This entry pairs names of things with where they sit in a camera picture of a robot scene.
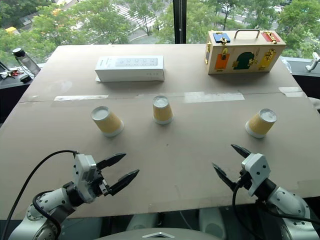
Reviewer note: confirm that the white rounded robot leg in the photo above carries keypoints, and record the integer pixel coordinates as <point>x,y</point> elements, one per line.
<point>142,222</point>
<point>212,223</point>

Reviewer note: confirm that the white rectangular cardboard box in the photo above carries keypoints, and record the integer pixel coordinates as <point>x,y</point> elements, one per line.
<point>130,68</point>

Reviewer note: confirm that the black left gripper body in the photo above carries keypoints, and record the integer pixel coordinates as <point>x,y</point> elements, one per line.
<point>101,183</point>

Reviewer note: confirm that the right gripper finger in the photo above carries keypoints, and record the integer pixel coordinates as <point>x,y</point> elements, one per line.
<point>242,151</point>
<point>226,176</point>

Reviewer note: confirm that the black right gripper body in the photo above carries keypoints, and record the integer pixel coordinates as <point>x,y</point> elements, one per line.
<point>245,179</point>

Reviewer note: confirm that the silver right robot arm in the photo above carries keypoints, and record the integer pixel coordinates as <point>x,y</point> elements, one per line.
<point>290,205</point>

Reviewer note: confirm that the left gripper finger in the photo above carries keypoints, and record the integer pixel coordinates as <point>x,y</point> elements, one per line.
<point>125,179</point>
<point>112,159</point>

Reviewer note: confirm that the clear tape strip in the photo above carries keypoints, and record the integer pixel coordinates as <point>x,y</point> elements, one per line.
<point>292,91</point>
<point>80,97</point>
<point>215,97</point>

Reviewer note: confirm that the yellow paper cup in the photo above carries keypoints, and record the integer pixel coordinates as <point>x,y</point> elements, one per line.
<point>162,111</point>
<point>108,124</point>
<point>260,123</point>

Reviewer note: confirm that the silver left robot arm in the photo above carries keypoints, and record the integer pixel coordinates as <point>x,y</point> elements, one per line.
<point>50,200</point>

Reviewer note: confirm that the black side table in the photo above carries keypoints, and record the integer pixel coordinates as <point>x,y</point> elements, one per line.
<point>10,95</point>

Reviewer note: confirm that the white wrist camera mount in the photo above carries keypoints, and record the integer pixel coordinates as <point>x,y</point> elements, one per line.
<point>83,166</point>
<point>258,170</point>

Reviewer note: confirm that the silver robot torso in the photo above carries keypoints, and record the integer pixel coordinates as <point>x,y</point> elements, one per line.
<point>160,235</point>

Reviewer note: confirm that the clear bottle with black cap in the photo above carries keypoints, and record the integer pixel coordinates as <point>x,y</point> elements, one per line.
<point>25,61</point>

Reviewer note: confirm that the black window frame post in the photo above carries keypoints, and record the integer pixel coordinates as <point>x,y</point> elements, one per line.
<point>180,21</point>

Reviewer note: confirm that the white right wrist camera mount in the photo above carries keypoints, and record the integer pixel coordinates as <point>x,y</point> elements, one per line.
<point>258,170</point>

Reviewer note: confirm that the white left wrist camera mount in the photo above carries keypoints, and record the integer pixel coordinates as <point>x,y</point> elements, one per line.
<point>83,166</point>

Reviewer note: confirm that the wooden latch lock box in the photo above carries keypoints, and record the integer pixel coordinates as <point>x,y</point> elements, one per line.
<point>242,53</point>

